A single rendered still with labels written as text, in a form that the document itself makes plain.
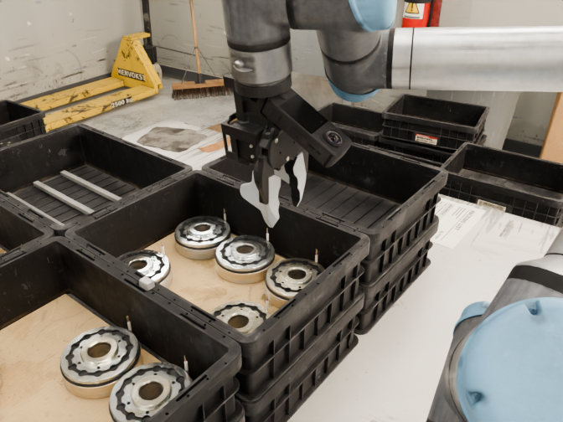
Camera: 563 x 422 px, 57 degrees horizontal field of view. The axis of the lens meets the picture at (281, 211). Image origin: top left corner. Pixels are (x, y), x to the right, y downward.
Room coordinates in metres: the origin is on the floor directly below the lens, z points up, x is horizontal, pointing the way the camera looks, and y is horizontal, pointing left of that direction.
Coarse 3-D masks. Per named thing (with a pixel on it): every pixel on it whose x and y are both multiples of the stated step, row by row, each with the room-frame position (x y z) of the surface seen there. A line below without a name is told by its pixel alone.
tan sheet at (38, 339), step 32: (32, 320) 0.60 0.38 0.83; (64, 320) 0.60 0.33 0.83; (96, 320) 0.60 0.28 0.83; (0, 352) 0.54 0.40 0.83; (32, 352) 0.54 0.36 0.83; (32, 384) 0.48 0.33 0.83; (64, 384) 0.48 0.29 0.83; (0, 416) 0.43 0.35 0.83; (32, 416) 0.43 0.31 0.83; (64, 416) 0.43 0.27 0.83; (96, 416) 0.43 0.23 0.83
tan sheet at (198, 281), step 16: (160, 240) 0.82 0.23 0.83; (176, 256) 0.77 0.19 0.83; (176, 272) 0.72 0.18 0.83; (192, 272) 0.72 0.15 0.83; (208, 272) 0.72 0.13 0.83; (176, 288) 0.68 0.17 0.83; (192, 288) 0.68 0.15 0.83; (208, 288) 0.68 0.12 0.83; (224, 288) 0.68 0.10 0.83; (240, 288) 0.68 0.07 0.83; (256, 288) 0.68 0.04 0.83; (208, 304) 0.64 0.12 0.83
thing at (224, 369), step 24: (48, 240) 0.67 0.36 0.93; (0, 264) 0.61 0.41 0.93; (96, 264) 0.61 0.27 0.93; (168, 312) 0.51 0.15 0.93; (216, 336) 0.47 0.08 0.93; (240, 360) 0.44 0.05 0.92; (192, 384) 0.39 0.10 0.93; (216, 384) 0.41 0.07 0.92; (168, 408) 0.36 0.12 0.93; (192, 408) 0.38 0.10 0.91
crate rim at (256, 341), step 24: (96, 216) 0.75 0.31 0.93; (312, 216) 0.75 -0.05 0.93; (72, 240) 0.67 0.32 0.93; (360, 240) 0.67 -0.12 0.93; (120, 264) 0.61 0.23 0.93; (336, 264) 0.62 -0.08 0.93; (312, 288) 0.56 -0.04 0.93; (192, 312) 0.51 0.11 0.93; (288, 312) 0.51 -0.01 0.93; (240, 336) 0.47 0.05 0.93; (264, 336) 0.47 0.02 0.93
